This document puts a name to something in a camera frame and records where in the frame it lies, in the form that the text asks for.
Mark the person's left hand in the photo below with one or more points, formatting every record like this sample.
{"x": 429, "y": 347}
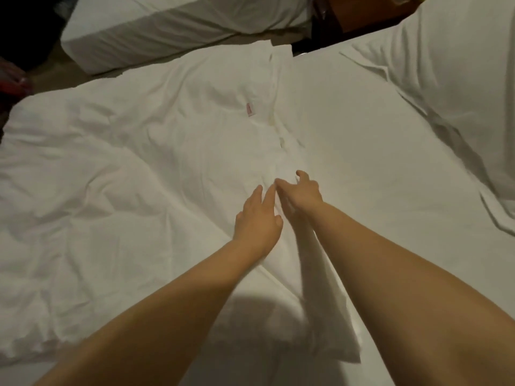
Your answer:
{"x": 257, "y": 225}

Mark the person's right hand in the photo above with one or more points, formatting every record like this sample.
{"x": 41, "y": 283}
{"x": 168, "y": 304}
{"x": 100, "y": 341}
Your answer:
{"x": 302, "y": 197}

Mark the white bed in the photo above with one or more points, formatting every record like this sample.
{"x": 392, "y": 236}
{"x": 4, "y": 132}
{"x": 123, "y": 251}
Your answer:
{"x": 378, "y": 164}
{"x": 177, "y": 20}

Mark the white duvet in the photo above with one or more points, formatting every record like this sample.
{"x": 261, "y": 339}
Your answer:
{"x": 137, "y": 189}

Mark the white pillow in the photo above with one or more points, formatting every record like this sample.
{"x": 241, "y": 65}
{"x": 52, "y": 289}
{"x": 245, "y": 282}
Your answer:
{"x": 451, "y": 68}

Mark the person's right forearm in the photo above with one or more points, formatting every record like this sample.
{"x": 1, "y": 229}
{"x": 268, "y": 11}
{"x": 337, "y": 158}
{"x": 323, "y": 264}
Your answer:
{"x": 410, "y": 301}

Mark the person's left forearm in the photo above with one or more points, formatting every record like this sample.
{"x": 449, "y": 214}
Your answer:
{"x": 153, "y": 325}

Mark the dark wooden nightstand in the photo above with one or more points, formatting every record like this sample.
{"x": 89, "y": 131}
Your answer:
{"x": 370, "y": 8}

